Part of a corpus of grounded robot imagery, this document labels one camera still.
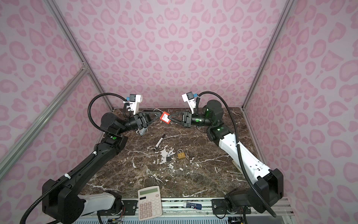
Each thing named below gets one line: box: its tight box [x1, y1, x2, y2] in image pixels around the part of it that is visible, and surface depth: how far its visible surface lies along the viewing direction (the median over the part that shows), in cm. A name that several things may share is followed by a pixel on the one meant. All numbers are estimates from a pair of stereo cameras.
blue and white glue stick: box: [183, 201, 203, 210], surface depth 74 cm
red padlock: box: [153, 108, 172, 125], surface depth 61 cm
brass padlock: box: [177, 148, 186, 160], surface depth 94 cm
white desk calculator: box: [137, 185, 163, 221], surface depth 75 cm
